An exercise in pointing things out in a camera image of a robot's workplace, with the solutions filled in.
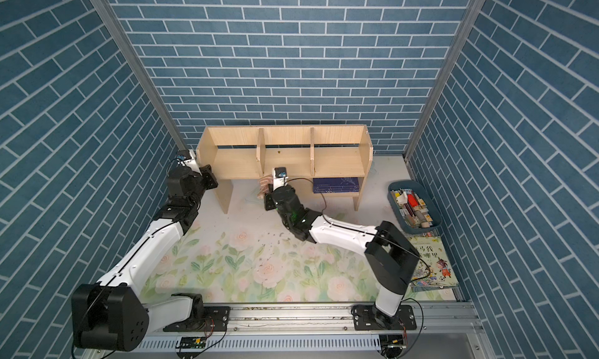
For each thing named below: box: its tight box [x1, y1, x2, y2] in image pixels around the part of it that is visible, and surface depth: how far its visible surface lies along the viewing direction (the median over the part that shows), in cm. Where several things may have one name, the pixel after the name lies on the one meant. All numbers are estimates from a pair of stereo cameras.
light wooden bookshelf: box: [195, 124, 374, 215], surface depth 86 cm
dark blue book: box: [312, 177, 360, 194], surface depth 93 cm
